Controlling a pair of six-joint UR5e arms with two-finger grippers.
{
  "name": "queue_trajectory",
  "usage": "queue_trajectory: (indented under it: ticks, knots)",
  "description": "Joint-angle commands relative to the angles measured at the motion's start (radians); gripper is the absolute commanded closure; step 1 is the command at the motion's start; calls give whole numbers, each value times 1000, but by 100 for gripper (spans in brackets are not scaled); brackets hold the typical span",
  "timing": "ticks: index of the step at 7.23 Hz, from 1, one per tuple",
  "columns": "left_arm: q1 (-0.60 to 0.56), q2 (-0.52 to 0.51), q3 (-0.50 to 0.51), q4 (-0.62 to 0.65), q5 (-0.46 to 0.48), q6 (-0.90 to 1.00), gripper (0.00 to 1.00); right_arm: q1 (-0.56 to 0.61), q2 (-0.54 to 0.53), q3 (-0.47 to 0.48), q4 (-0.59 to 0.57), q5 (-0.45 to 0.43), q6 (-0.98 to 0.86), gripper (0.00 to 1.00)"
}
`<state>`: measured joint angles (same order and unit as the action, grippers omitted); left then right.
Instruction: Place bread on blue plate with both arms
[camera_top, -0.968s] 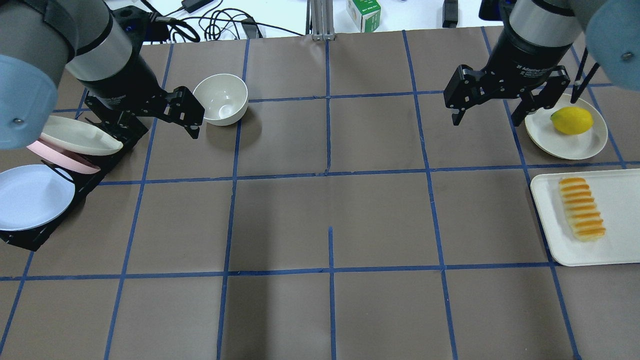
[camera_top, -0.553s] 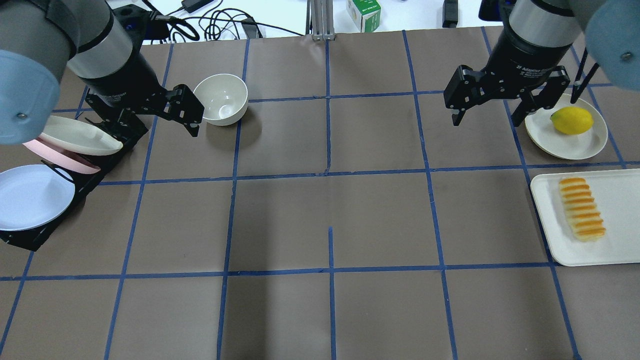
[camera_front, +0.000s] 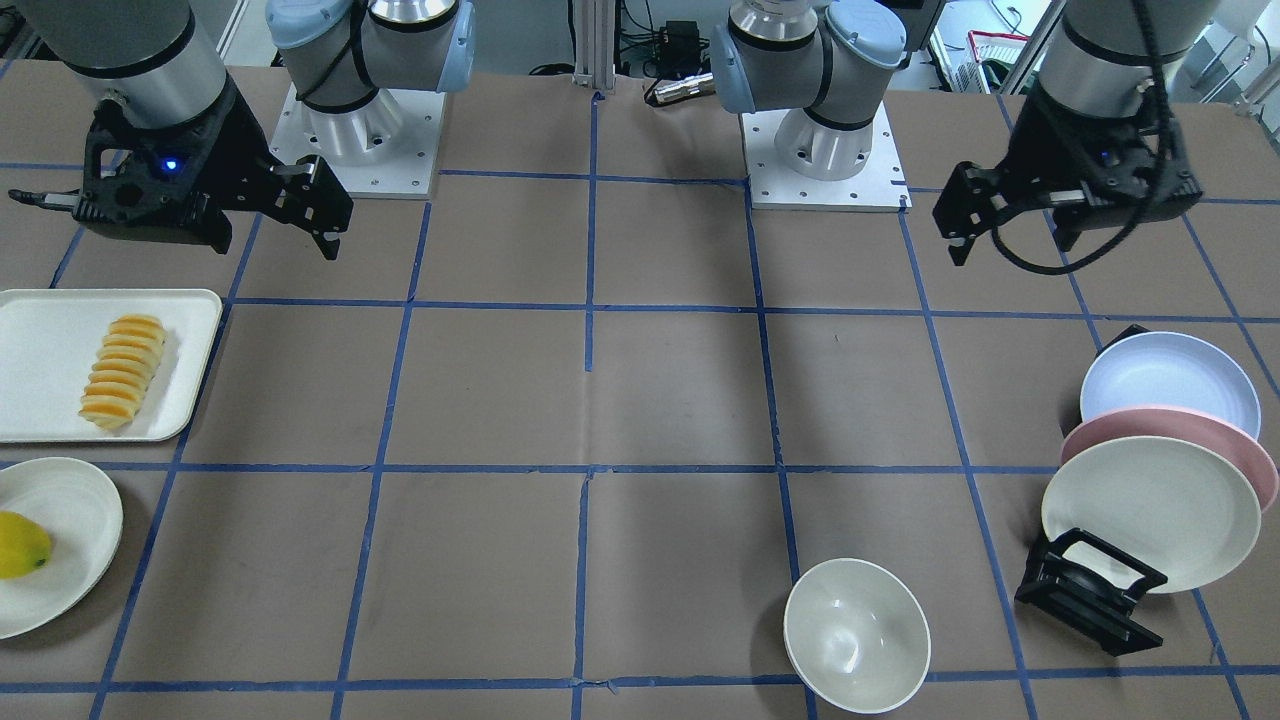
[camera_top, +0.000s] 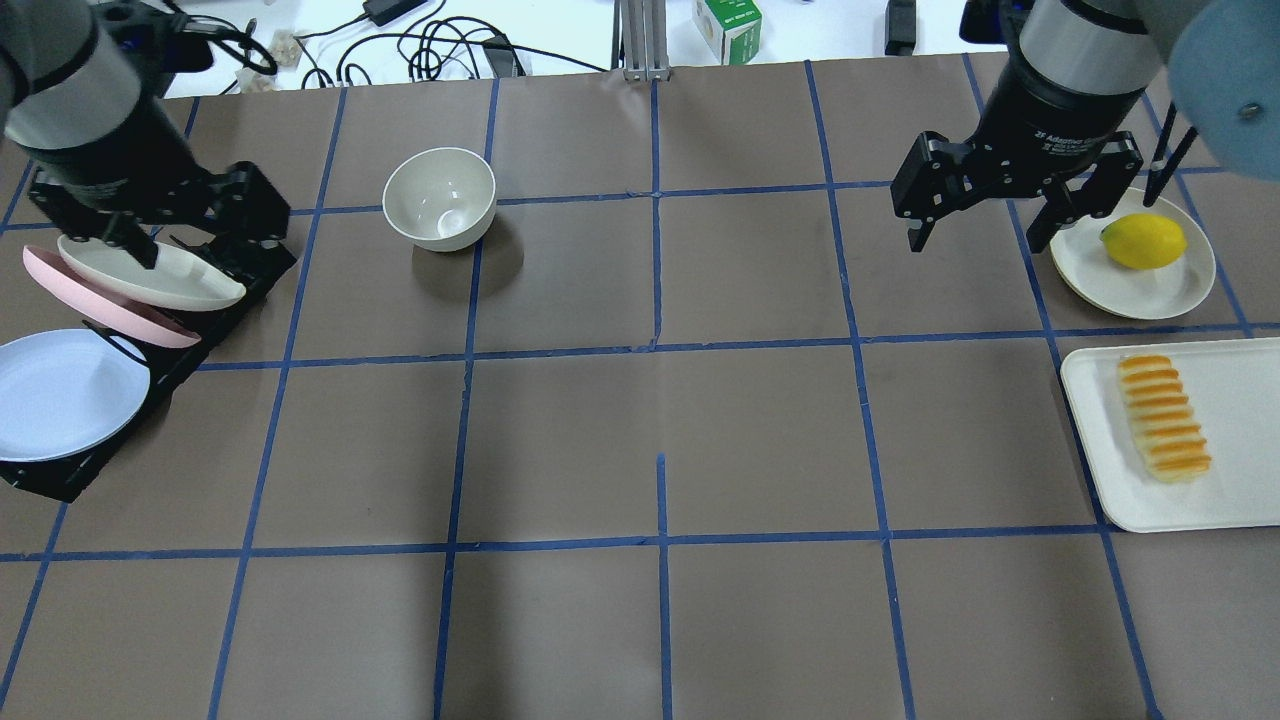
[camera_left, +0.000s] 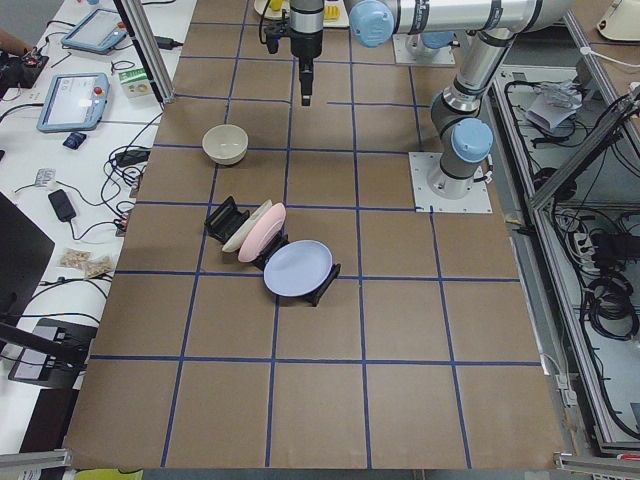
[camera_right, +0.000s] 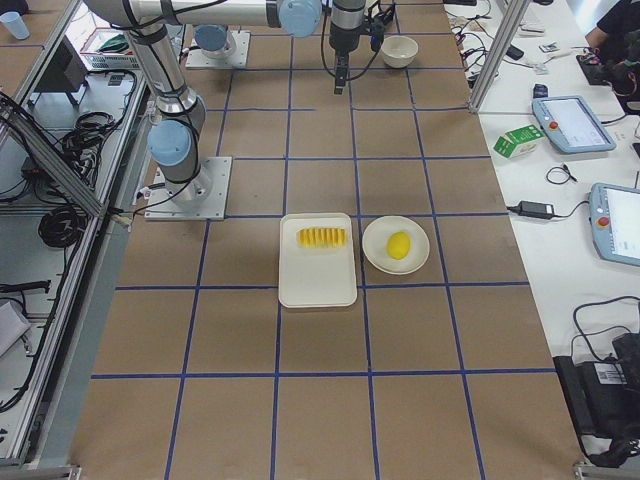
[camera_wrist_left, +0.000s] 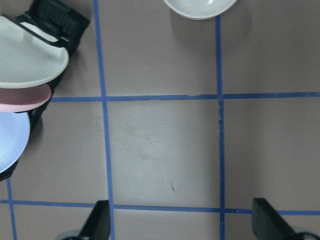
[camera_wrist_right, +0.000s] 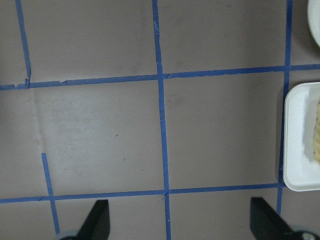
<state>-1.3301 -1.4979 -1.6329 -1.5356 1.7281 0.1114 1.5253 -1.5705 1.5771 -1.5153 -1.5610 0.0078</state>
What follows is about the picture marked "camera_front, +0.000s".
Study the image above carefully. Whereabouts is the aluminium frame post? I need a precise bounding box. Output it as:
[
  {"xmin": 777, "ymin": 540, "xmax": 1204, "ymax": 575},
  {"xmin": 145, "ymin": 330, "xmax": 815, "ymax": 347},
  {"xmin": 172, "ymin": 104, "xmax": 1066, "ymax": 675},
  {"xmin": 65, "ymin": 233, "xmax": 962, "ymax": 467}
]
[{"xmin": 570, "ymin": 0, "xmax": 620, "ymax": 96}]

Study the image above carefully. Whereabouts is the blue plate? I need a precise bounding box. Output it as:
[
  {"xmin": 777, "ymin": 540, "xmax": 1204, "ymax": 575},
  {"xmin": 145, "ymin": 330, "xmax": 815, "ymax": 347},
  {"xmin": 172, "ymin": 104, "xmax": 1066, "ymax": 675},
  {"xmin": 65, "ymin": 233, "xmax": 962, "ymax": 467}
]
[{"xmin": 1078, "ymin": 331, "xmax": 1263, "ymax": 439}]

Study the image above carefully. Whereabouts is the cream plate in rack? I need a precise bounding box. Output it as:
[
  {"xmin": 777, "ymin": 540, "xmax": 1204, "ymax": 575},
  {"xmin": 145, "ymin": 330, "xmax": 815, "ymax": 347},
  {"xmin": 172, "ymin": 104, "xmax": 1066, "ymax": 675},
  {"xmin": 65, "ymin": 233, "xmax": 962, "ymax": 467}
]
[{"xmin": 1041, "ymin": 436, "xmax": 1262, "ymax": 594}]

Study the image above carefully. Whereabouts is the pink plate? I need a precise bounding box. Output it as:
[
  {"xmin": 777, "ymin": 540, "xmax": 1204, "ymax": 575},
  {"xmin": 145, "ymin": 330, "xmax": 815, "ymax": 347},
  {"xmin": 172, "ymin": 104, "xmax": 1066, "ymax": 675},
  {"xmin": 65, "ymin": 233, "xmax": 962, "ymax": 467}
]
[{"xmin": 1059, "ymin": 405, "xmax": 1279, "ymax": 512}]

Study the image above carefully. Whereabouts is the cream bowl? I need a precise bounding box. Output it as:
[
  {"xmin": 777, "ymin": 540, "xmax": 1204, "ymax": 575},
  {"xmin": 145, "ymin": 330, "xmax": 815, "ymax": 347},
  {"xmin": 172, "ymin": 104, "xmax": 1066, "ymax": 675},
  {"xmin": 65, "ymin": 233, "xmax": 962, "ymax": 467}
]
[{"xmin": 783, "ymin": 559, "xmax": 932, "ymax": 715}]

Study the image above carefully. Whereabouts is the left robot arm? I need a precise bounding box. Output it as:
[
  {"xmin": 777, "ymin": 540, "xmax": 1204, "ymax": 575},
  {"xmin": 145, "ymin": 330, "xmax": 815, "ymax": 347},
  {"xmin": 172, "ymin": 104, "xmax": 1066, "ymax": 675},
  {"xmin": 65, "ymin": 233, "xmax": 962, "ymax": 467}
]
[{"xmin": 710, "ymin": 1, "xmax": 1217, "ymax": 275}]

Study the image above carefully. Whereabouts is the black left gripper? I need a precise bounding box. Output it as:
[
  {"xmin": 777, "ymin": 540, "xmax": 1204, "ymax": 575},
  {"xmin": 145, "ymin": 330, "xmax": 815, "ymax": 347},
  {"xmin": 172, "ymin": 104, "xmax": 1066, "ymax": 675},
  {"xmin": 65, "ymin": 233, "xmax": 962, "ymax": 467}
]
[{"xmin": 932, "ymin": 87, "xmax": 1204, "ymax": 266}]

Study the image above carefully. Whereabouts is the black plate rack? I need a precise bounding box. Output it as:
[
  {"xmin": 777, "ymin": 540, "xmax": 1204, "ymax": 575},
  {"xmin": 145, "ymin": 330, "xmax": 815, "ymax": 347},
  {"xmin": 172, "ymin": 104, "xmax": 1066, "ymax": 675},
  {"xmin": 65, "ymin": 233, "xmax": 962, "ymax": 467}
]
[{"xmin": 1014, "ymin": 324, "xmax": 1169, "ymax": 657}]

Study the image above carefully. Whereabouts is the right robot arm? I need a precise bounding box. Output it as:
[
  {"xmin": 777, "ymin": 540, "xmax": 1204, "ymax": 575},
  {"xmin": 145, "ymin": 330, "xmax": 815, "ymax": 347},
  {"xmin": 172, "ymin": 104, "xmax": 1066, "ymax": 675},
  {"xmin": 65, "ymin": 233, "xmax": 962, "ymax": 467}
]
[{"xmin": 9, "ymin": 1, "xmax": 475, "ymax": 260}]

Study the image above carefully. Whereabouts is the cream rectangular tray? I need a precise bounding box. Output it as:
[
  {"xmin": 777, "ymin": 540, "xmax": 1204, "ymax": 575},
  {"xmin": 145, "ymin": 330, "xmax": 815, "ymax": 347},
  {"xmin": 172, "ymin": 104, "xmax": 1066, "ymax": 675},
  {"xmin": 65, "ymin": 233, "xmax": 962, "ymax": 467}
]
[{"xmin": 1, "ymin": 290, "xmax": 223, "ymax": 445}]

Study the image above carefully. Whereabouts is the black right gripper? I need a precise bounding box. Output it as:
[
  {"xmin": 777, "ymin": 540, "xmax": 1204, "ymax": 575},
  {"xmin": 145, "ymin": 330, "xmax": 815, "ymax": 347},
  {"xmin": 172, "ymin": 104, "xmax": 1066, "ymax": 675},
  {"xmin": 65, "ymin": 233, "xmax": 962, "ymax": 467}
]
[{"xmin": 8, "ymin": 77, "xmax": 355, "ymax": 261}]

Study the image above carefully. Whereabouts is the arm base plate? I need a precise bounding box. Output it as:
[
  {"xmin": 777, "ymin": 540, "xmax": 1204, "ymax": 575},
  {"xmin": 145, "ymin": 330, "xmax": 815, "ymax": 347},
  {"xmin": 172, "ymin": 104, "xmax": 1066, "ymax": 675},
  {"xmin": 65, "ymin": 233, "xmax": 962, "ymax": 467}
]
[
  {"xmin": 739, "ymin": 104, "xmax": 913, "ymax": 213},
  {"xmin": 270, "ymin": 88, "xmax": 449, "ymax": 200}
]

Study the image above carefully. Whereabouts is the yellow lemon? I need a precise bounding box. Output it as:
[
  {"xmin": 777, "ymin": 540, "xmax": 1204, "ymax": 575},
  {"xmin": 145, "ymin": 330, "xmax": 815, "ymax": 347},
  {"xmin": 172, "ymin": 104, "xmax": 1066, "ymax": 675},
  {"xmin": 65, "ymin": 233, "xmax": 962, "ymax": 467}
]
[{"xmin": 1, "ymin": 511, "xmax": 54, "ymax": 580}]

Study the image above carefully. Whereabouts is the cream plate under lemon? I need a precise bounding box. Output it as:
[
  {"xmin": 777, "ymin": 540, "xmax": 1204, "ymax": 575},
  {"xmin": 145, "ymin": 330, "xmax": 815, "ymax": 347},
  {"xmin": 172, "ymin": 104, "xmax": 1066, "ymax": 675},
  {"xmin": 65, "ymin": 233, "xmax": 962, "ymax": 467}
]
[{"xmin": 1, "ymin": 457, "xmax": 124, "ymax": 639}]

